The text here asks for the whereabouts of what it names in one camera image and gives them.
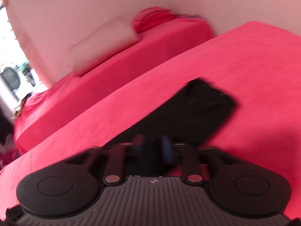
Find black knit pants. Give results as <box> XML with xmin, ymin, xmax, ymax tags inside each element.
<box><xmin>105</xmin><ymin>78</ymin><xmax>237</xmax><ymax>176</ymax></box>

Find tan garment on far bed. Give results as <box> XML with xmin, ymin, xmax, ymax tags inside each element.
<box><xmin>12</xmin><ymin>92</ymin><xmax>32</xmax><ymax>121</ymax></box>

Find washing machine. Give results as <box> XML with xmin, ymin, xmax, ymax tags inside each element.
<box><xmin>1</xmin><ymin>67</ymin><xmax>20</xmax><ymax>101</ymax></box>

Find pink blanket on near bed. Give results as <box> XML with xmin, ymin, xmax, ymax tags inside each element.
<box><xmin>1</xmin><ymin>22</ymin><xmax>300</xmax><ymax>219</ymax></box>

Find pink embossed pillow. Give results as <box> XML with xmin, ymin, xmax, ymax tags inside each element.
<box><xmin>67</xmin><ymin>16</ymin><xmax>140</xmax><ymax>76</ymax></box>

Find red sheet on far bed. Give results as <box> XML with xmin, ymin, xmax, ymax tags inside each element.
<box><xmin>14</xmin><ymin>17</ymin><xmax>215</xmax><ymax>154</ymax></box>

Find red folded quilt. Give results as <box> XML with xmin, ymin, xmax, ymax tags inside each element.
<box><xmin>132</xmin><ymin>7</ymin><xmax>201</xmax><ymax>33</ymax></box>

